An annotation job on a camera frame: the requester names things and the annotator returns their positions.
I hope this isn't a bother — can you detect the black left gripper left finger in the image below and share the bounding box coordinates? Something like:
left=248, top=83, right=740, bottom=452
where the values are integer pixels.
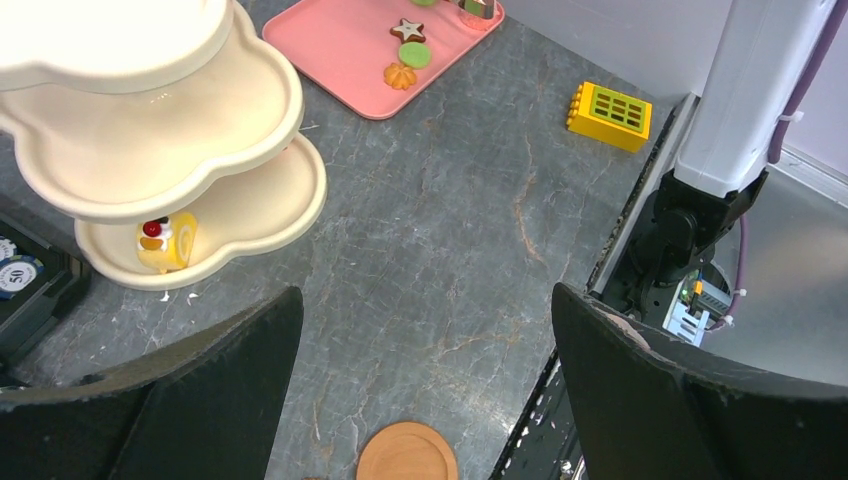
left=1, top=287, right=304, bottom=479

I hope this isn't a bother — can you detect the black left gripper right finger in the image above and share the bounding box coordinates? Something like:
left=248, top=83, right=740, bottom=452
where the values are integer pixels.
left=551, top=284, right=847, bottom=479

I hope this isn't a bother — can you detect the yellow roll cake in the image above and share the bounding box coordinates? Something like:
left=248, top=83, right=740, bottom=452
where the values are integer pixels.
left=136, top=211, right=198, bottom=274

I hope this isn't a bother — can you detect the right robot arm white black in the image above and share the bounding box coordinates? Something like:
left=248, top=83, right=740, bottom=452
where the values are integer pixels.
left=628, top=1, right=847, bottom=315

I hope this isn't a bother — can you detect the plain round wooden coaster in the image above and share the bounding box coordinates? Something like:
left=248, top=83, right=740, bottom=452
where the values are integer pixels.
left=356, top=421, right=459, bottom=480

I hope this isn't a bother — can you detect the black poker chip case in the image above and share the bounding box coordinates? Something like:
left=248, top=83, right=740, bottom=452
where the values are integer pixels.
left=1, top=214, right=92, bottom=370

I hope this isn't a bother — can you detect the yellow toy brick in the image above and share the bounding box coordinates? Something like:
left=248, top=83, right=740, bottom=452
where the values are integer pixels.
left=565, top=81, right=653, bottom=153

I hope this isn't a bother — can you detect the cream three-tier serving stand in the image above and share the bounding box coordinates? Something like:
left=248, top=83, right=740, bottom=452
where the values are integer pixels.
left=1, top=3, right=328, bottom=291

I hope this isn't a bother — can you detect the orange flower cookie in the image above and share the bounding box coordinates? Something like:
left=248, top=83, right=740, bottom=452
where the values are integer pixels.
left=383, top=63, right=418, bottom=90

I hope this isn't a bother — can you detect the pink plastic tray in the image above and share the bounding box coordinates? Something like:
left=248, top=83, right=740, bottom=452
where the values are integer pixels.
left=262, top=1, right=505, bottom=120

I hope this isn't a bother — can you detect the green macaron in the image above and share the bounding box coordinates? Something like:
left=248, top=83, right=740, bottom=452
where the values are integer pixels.
left=398, top=42, right=432, bottom=70

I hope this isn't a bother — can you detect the pink cupcake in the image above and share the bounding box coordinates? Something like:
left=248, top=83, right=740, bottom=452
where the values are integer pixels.
left=456, top=0, right=496, bottom=31

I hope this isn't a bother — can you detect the chocolate star cookie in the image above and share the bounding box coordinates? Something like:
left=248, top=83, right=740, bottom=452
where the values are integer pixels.
left=389, top=18, right=426, bottom=44

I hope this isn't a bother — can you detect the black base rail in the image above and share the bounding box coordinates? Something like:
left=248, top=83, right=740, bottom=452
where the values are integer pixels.
left=489, top=93, right=700, bottom=479

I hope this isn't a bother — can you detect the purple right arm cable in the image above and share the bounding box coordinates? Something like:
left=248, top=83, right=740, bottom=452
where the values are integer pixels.
left=705, top=0, right=848, bottom=333

